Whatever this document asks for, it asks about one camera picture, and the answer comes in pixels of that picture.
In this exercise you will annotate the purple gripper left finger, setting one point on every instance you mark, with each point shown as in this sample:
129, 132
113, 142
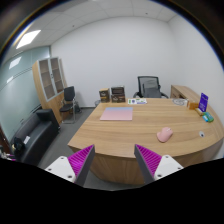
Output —
75, 167

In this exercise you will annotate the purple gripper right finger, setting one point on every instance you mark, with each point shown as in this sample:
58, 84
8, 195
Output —
154, 166

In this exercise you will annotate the pink blue mouse pad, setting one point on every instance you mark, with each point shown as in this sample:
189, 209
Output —
117, 114

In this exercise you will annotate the wooden office desk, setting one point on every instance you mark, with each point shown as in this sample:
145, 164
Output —
114, 141

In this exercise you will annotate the black leather sofa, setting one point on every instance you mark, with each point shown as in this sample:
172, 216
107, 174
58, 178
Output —
35, 135

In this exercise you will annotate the small white round object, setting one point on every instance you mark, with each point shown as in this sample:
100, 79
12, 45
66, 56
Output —
201, 134

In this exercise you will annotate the black visitor chair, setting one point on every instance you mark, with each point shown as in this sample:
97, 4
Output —
68, 105

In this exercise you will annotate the white printed leaflet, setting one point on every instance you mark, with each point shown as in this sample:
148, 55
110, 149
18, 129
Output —
135, 101

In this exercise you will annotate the clear plastic container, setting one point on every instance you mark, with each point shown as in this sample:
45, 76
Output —
180, 101

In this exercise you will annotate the green blue small box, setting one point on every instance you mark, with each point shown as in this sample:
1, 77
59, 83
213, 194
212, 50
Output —
208, 117

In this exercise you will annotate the purple standing card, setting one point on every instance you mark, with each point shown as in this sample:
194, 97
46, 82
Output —
203, 102

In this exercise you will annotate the wooden side cabinet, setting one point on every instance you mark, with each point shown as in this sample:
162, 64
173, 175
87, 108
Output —
178, 91

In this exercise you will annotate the small brown box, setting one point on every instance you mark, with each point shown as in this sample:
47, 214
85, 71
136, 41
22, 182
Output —
104, 95

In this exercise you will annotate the black mesh office chair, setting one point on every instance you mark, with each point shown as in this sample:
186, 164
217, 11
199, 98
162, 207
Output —
149, 87

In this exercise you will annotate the dark brown box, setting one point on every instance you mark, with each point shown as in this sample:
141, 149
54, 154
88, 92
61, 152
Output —
118, 94

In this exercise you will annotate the wooden glass-door cabinet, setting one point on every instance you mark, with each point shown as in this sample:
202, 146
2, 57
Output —
50, 83

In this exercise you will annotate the ceiling light panel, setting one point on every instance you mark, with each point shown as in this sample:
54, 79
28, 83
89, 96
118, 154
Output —
27, 38

